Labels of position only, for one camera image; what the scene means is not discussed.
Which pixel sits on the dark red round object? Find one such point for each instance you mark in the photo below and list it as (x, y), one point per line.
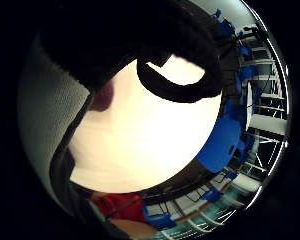
(102, 97)

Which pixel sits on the blue chair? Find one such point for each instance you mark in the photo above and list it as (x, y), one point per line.
(220, 143)
(247, 72)
(227, 27)
(160, 220)
(212, 195)

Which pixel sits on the the person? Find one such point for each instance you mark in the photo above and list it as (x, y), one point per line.
(120, 205)

